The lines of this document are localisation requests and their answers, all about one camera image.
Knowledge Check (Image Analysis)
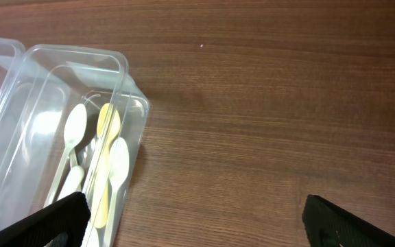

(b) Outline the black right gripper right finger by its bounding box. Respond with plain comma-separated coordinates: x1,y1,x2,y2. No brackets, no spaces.
302,194,395,247

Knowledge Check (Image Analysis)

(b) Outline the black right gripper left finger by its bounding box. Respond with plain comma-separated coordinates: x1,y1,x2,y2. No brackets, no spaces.
0,192,91,247

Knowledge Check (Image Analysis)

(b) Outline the white plastic spoon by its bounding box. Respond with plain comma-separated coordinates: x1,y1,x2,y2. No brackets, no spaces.
44,104,87,207
69,150,99,247
103,137,130,246
58,165,84,200

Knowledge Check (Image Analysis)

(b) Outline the yellow plastic spoon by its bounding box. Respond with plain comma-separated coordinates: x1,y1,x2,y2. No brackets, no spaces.
91,103,121,228

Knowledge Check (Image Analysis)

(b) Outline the right clear plastic container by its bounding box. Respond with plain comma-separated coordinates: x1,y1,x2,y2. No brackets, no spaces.
0,45,149,245

